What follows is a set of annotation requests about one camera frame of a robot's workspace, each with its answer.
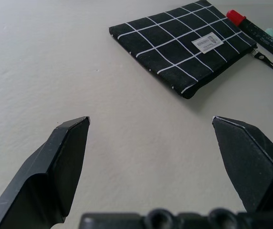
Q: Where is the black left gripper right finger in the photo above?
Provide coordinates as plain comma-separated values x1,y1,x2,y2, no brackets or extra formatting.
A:
211,115,273,213

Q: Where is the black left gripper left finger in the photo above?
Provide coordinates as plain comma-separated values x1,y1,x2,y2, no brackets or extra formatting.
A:
0,116,91,229

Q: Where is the black marker with red cap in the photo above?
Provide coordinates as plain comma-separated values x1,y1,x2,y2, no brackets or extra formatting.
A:
226,9,273,58

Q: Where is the black grid-pattern pouch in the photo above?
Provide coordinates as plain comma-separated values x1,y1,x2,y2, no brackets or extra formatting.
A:
108,0,273,100

